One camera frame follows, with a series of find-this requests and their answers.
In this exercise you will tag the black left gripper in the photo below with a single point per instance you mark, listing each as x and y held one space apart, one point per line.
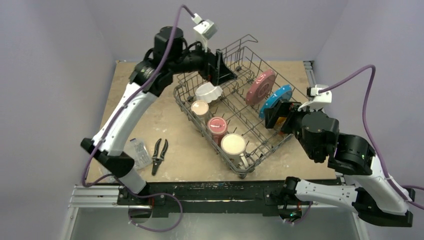
215 70

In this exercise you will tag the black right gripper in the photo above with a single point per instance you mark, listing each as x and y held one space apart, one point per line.
286 117

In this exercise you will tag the yellow plate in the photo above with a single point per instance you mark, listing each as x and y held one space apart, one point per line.
280 121

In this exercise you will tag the blue polka dot plate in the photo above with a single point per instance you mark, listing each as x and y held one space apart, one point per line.
285 92

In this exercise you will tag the mauve pink plate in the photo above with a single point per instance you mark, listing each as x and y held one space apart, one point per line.
260 87

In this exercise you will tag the tall cream seahorse cup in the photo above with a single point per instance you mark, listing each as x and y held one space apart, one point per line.
201 112

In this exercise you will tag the green interior mushroom mug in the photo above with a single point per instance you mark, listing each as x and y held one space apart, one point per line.
234 145

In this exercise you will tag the pink ghost pattern mug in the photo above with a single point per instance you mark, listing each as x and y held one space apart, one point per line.
218 128

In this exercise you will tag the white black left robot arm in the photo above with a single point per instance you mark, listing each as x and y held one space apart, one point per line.
169 56

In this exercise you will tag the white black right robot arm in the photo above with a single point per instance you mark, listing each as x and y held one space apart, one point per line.
371 195

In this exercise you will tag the clear plastic screw box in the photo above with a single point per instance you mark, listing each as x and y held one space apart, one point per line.
140 155

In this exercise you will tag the grey wire dish rack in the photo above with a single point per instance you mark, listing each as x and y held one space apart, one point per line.
269 154

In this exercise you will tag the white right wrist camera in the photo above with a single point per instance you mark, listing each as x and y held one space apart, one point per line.
319 96

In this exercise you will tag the aluminium rail right side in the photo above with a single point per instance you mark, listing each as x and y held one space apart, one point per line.
358 226

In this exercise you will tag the aluminium rail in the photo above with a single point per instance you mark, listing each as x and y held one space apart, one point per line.
98 196
358 226

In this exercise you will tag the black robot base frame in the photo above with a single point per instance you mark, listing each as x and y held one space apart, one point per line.
266 197

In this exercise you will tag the black grey wire stripper pliers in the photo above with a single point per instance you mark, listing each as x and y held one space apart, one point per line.
158 156

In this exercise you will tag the aluminium rail front left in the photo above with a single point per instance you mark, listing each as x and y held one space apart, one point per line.
98 196

